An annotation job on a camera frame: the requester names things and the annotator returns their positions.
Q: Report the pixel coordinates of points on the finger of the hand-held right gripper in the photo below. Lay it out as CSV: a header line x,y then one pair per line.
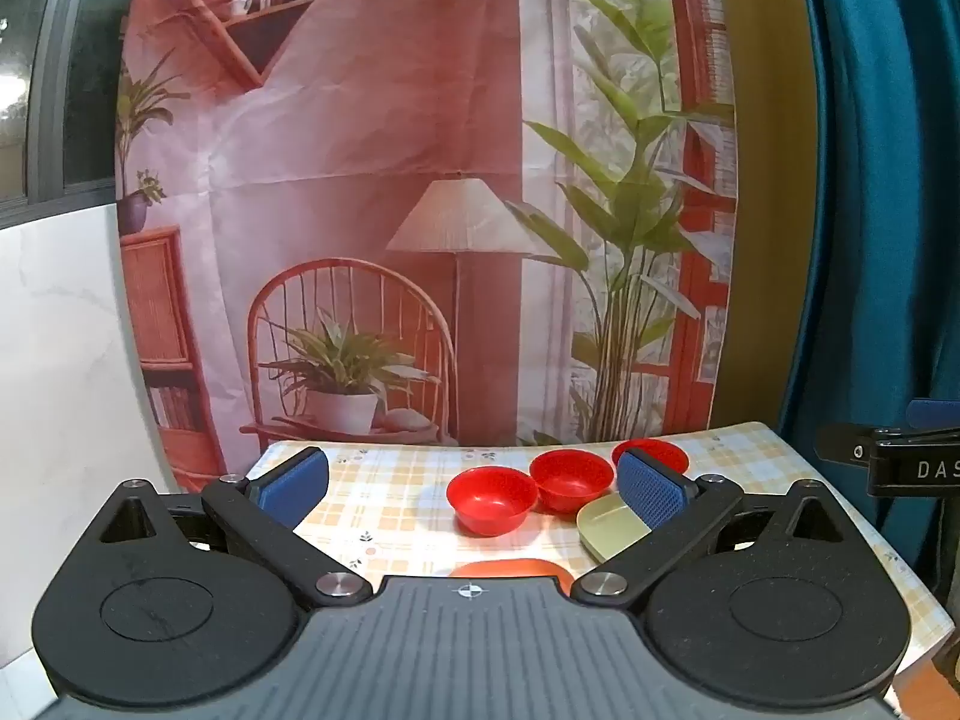
x,y
934,414
844,442

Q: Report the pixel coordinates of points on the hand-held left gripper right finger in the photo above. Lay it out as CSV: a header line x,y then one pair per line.
x,y
649,493

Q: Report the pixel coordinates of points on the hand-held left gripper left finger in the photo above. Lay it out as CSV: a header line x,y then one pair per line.
x,y
294,486

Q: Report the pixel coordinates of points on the green plastic plate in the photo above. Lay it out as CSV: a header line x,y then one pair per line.
x,y
601,529

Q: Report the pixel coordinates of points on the orange plastic plate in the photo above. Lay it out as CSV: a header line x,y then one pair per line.
x,y
510,567

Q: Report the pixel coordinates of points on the red plastic bowl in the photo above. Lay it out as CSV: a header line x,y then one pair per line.
x,y
666,454
491,506
571,481

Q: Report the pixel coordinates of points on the checked floral tablecloth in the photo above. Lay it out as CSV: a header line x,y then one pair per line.
x,y
405,502

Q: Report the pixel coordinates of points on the teal curtain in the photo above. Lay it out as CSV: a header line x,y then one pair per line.
x,y
870,202

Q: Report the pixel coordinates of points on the printed room backdrop cloth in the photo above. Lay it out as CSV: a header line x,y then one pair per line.
x,y
375,165

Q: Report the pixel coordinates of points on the dark window frame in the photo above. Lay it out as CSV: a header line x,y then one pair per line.
x,y
52,75

